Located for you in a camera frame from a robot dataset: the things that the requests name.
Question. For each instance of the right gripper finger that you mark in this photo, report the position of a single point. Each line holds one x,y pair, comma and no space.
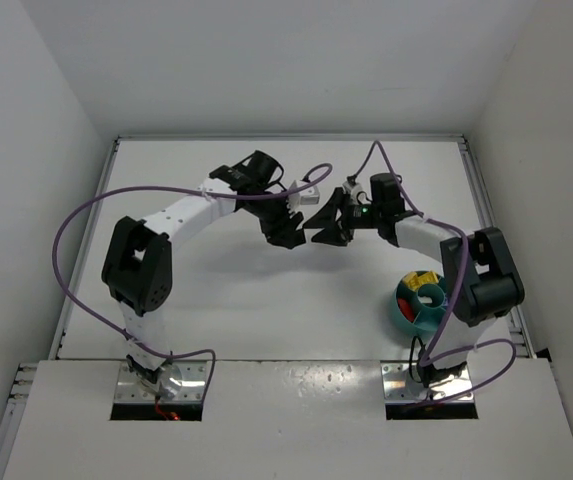
332,234
328,216

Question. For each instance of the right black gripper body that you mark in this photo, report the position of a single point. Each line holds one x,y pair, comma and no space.
347,220

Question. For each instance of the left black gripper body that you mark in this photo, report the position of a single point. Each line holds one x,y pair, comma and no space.
276,220

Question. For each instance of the yellow lego piece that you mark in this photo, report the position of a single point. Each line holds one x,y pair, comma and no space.
412,281

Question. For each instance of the yellow lego plate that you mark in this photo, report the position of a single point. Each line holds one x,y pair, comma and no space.
428,277

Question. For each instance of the red lego piece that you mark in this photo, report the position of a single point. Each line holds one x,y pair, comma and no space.
406,310

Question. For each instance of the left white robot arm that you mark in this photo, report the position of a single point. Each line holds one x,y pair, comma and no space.
138,268

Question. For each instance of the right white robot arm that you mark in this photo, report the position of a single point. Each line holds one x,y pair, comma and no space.
481,279

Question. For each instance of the teal divided round container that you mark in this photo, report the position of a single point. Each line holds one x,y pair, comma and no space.
429,303

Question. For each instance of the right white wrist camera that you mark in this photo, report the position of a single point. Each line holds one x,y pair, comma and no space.
354,190

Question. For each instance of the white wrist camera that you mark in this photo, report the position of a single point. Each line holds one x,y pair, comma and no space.
354,190
306,195

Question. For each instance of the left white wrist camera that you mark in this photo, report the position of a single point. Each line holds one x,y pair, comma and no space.
306,195

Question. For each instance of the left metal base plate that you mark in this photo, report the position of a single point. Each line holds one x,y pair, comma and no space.
181,383

